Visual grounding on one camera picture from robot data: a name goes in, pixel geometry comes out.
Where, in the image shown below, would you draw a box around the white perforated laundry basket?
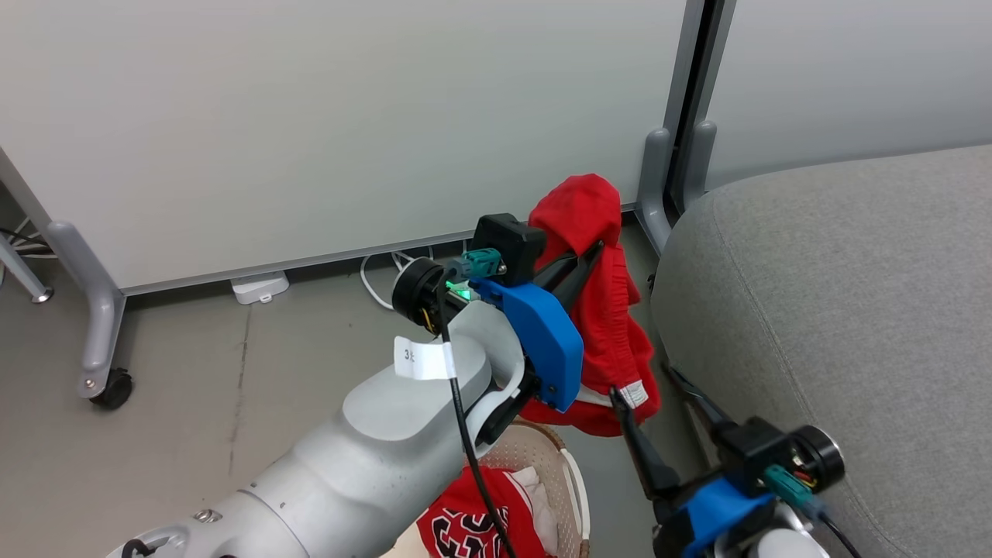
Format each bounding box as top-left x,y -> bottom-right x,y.
380,418 -> 591,558

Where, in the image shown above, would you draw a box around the red jersey with black print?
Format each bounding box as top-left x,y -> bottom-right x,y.
416,465 -> 543,558

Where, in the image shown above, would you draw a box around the grey partition foot with caster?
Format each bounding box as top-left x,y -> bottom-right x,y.
46,221 -> 134,412

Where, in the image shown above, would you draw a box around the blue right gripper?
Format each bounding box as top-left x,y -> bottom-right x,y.
610,366 -> 846,558

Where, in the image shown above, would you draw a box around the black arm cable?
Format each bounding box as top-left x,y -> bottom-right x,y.
438,283 -> 518,558
806,504 -> 863,558

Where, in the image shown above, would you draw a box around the white looped cable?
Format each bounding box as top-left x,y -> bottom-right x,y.
360,246 -> 436,312

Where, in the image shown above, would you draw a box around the white cloth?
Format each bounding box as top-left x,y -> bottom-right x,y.
508,465 -> 560,556

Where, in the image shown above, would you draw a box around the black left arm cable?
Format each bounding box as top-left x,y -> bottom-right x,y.
438,283 -> 518,558

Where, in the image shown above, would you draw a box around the white power adapter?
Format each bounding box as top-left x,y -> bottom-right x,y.
230,270 -> 291,305

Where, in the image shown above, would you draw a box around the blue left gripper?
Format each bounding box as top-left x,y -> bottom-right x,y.
391,242 -> 605,412

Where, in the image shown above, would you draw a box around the red shorts with white stripe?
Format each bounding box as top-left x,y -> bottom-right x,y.
521,174 -> 662,437

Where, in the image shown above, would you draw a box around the grey fabric sofa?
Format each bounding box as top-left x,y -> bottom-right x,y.
651,143 -> 992,558

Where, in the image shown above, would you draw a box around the wide white partition panel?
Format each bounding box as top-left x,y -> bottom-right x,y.
0,0 -> 691,297

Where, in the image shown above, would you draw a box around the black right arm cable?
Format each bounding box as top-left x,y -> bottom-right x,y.
806,504 -> 863,558

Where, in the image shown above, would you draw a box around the grey metal leg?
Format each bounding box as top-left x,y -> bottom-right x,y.
0,232 -> 54,304

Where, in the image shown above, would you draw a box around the white paper cable label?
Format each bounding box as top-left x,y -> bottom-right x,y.
394,335 -> 456,381

